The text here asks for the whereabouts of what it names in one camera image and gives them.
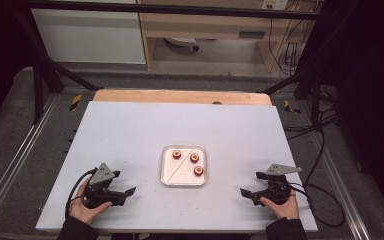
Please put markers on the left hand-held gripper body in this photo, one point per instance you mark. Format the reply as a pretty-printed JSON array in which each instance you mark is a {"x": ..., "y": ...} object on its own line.
[{"x": 100, "y": 196}]

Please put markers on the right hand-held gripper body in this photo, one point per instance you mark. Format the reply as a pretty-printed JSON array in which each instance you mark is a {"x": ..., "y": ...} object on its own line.
[{"x": 278, "y": 188}]

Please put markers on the white square tray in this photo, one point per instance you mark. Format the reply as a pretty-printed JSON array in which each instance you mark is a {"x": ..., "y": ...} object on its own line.
[{"x": 183, "y": 176}]

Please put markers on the thin wooden skewer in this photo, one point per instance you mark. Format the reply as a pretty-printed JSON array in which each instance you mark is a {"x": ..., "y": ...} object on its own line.
[{"x": 180, "y": 166}]

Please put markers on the red cap bottom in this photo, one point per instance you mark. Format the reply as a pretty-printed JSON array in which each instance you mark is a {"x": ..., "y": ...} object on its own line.
[{"x": 198, "y": 170}]

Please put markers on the red cap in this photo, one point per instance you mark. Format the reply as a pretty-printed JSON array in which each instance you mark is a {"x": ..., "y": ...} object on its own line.
[
  {"x": 176, "y": 153},
  {"x": 194, "y": 157},
  {"x": 198, "y": 170}
]

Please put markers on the person's right hand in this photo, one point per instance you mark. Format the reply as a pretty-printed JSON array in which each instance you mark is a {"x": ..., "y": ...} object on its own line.
[{"x": 286, "y": 210}]

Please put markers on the person's left hand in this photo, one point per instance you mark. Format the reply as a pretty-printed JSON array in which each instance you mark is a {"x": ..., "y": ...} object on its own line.
[{"x": 83, "y": 213}]

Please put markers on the yellow black tape strip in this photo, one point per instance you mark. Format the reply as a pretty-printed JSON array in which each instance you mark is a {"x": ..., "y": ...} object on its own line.
[
  {"x": 289, "y": 107},
  {"x": 75, "y": 102}
]

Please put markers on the black metal stand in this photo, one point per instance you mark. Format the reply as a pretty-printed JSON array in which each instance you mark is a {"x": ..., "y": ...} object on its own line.
[
  {"x": 314, "y": 100},
  {"x": 39, "y": 90}
]

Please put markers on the wooden table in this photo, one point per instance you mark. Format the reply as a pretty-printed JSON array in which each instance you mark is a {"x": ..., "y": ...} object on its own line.
[{"x": 180, "y": 97}]

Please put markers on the white cabinet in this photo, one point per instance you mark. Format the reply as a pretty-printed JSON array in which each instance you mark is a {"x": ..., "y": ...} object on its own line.
[{"x": 86, "y": 36}]

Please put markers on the office chair base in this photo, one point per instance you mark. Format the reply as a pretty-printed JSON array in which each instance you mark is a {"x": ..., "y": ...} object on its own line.
[{"x": 181, "y": 41}]

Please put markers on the light wooden desk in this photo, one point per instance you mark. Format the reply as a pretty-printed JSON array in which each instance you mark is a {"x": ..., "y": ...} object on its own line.
[{"x": 206, "y": 23}]

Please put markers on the aluminium floor rail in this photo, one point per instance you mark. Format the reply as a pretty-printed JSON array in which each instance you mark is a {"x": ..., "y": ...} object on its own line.
[
  {"x": 341, "y": 186},
  {"x": 16, "y": 156}
]

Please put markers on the black horizontal frame bar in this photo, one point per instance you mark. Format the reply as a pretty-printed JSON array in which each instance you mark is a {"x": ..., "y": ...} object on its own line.
[{"x": 166, "y": 9}]

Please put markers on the white wall socket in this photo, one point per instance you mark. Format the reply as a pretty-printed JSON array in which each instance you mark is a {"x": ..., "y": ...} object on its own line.
[{"x": 275, "y": 4}]

